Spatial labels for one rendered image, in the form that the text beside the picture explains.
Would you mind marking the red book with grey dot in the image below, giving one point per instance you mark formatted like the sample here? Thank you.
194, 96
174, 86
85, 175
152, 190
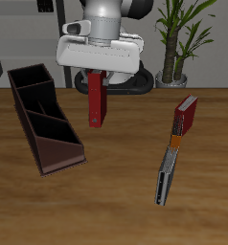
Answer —
97, 102

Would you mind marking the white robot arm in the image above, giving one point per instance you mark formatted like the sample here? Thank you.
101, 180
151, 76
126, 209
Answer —
103, 19

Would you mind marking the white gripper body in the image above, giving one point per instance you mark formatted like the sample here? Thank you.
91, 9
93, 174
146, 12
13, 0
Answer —
100, 55

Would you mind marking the dark brown desk caddy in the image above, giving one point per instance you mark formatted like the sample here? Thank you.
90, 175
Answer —
52, 137

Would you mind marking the black vertical post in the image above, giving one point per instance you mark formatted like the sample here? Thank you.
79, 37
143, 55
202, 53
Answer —
64, 19

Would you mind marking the green pot plant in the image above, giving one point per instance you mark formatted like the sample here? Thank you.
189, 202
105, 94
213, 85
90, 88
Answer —
170, 54

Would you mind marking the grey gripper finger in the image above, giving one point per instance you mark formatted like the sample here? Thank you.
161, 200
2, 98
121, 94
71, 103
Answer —
86, 76
107, 79

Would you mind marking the grey book with orange band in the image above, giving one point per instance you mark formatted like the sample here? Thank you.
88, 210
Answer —
167, 166

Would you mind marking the red book with white pages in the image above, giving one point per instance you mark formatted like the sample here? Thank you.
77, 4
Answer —
190, 116

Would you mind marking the black wall panel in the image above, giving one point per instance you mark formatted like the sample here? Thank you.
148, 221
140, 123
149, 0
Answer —
45, 5

